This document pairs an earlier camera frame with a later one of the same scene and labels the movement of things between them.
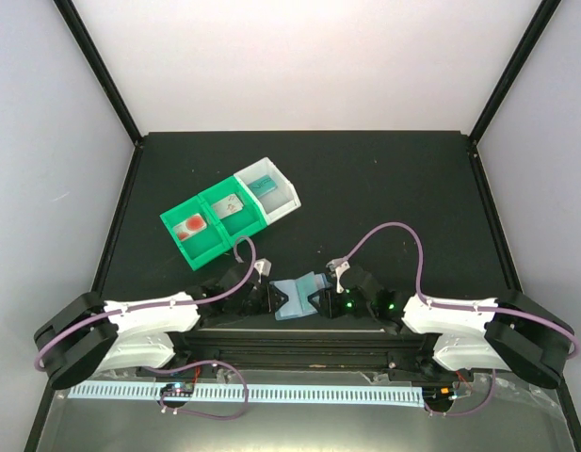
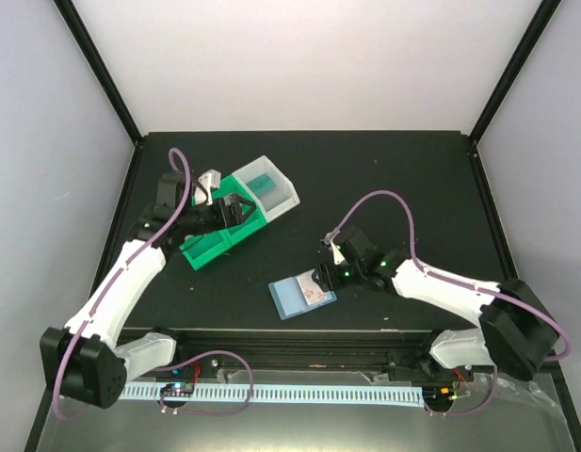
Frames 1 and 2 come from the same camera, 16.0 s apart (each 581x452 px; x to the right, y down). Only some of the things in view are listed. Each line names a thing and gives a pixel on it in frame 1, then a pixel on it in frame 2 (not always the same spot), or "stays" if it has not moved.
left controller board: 177,390 stays
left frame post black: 98,66 stays
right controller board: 437,394 stays
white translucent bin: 274,193 stays
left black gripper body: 251,306 to 220,220
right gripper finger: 326,301 to 321,276
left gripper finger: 278,298 to 252,208
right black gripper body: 363,309 to 356,271
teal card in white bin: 263,185 stays
